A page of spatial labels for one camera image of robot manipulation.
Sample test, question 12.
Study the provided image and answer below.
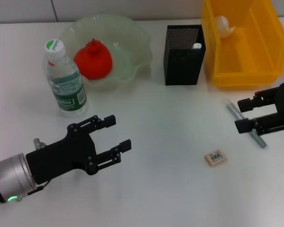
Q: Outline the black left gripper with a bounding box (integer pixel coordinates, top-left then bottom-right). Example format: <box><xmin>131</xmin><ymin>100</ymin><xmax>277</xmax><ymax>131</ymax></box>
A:
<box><xmin>25</xmin><ymin>114</ymin><xmax>132</xmax><ymax>185</ymax></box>

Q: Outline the grey glitter marker pen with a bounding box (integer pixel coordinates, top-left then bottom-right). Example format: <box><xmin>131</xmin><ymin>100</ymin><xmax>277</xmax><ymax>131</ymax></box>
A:
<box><xmin>225</xmin><ymin>98</ymin><xmax>267</xmax><ymax>149</ymax></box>

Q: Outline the beige eraser with barcode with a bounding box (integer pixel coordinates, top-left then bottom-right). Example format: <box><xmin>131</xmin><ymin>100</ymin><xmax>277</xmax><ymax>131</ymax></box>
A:
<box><xmin>204</xmin><ymin>148</ymin><xmax>228</xmax><ymax>167</ymax></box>

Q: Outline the clear water bottle green label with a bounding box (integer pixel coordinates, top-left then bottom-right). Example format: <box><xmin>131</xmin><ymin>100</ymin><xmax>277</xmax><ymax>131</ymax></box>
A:
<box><xmin>43</xmin><ymin>39</ymin><xmax>89</xmax><ymax>118</ymax></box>

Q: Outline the red-orange toy fruit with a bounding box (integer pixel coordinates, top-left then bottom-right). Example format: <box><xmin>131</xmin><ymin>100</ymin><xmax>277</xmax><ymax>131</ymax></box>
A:
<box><xmin>73</xmin><ymin>38</ymin><xmax>114</xmax><ymax>80</ymax></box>

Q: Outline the black mesh pen holder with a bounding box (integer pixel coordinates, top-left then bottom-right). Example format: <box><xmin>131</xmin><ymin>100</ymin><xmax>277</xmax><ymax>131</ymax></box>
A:
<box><xmin>163</xmin><ymin>25</ymin><xmax>207</xmax><ymax>86</ymax></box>

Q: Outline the pale green glass fruit plate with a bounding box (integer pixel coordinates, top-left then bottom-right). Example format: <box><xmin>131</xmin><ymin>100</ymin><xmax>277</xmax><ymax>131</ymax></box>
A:
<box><xmin>61</xmin><ymin>14</ymin><xmax>153</xmax><ymax>90</ymax></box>

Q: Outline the yellow plastic storage bin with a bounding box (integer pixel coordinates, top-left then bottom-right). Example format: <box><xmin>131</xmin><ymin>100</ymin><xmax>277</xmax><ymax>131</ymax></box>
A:
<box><xmin>201</xmin><ymin>0</ymin><xmax>284</xmax><ymax>90</ymax></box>

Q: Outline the left gripper cable with plug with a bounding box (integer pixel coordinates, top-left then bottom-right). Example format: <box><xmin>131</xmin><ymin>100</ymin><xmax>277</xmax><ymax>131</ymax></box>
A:
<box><xmin>15</xmin><ymin>138</ymin><xmax>51</xmax><ymax>201</ymax></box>

